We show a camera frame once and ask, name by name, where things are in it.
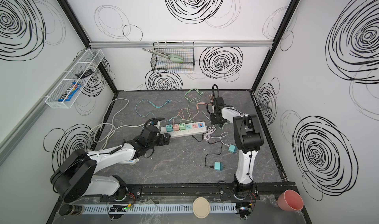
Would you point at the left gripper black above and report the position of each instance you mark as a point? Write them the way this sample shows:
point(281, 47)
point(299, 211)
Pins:
point(163, 142)

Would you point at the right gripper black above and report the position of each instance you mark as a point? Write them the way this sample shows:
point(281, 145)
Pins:
point(214, 121)

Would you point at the teal charger plug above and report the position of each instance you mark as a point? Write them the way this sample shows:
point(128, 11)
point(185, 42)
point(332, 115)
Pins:
point(169, 128)

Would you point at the white multicolour power strip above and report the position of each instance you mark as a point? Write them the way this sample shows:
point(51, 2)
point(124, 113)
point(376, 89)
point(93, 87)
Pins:
point(195, 128)

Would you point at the light green charger plug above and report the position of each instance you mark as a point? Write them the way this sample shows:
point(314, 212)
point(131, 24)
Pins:
point(182, 126)

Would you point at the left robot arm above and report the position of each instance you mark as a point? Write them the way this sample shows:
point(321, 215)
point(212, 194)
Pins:
point(77, 177)

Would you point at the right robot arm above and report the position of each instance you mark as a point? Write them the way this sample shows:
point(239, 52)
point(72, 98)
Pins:
point(248, 138)

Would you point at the white blue power strip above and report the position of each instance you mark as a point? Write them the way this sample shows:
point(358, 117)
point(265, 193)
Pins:
point(131, 162)

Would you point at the green kitchen tongs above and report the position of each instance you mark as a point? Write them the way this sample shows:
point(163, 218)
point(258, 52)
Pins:
point(171, 57)

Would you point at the beige round lid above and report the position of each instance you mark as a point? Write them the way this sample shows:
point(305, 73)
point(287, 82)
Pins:
point(201, 208)

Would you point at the black remote control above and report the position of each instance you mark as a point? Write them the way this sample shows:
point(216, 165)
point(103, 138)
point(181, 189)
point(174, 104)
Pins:
point(84, 74)

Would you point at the blue candy packet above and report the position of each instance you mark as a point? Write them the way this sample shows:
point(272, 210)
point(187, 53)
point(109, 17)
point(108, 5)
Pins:
point(70, 92)

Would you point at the dark glass jar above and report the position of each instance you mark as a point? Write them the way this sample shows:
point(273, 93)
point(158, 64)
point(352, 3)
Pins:
point(71, 210)

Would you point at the pink plastic cup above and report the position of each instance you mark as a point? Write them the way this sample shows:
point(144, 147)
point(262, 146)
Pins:
point(290, 201)

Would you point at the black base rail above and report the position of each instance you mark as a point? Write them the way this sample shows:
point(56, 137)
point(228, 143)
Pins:
point(133, 192)

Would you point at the black wire wall basket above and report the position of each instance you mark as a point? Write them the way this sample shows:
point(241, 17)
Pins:
point(185, 49)

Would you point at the white slotted cable duct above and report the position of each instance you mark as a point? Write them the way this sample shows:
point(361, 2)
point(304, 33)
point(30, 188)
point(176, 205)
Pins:
point(104, 209)

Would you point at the white wire wall shelf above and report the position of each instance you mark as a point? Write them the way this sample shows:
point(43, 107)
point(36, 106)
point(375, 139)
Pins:
point(91, 86)

